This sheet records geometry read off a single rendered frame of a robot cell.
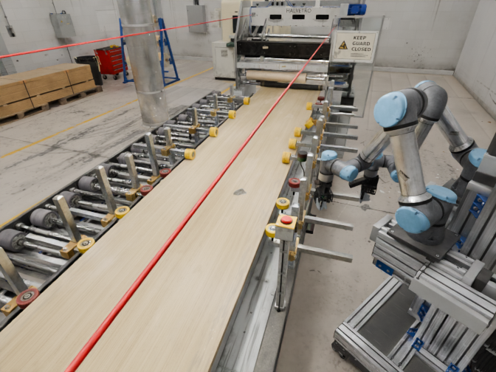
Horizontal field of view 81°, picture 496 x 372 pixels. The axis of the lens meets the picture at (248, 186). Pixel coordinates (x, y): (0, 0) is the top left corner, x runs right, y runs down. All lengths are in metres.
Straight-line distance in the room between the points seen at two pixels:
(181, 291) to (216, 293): 0.15
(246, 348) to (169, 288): 0.44
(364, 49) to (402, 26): 6.45
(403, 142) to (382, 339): 1.29
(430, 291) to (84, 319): 1.35
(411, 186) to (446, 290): 0.44
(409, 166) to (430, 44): 9.31
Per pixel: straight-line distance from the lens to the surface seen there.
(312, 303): 2.39
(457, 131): 1.85
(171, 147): 2.34
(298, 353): 2.18
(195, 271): 1.37
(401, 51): 10.39
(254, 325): 1.53
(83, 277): 1.52
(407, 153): 1.21
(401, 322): 2.22
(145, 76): 5.35
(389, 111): 1.17
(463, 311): 1.41
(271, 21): 4.30
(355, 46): 3.90
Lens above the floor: 1.92
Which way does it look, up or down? 33 degrees down
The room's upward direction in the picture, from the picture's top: 1 degrees counter-clockwise
